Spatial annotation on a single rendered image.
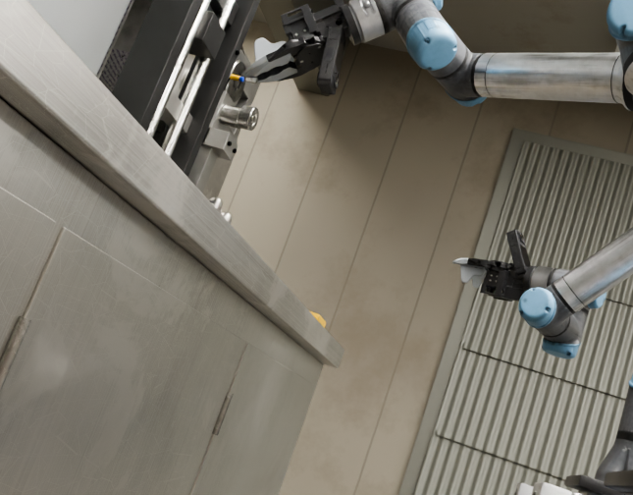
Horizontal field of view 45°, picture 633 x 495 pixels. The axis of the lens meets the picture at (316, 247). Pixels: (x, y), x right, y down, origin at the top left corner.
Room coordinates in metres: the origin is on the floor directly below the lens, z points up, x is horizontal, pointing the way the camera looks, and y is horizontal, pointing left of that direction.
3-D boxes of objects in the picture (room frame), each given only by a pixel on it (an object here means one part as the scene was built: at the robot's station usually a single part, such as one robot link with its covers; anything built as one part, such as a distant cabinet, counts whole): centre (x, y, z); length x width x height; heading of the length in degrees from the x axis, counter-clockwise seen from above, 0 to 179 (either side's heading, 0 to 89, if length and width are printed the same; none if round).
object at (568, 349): (1.62, -0.56, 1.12); 0.11 x 0.08 x 0.11; 137
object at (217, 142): (1.22, 0.22, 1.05); 0.06 x 0.05 x 0.31; 75
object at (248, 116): (1.21, 0.18, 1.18); 0.04 x 0.02 x 0.04; 165
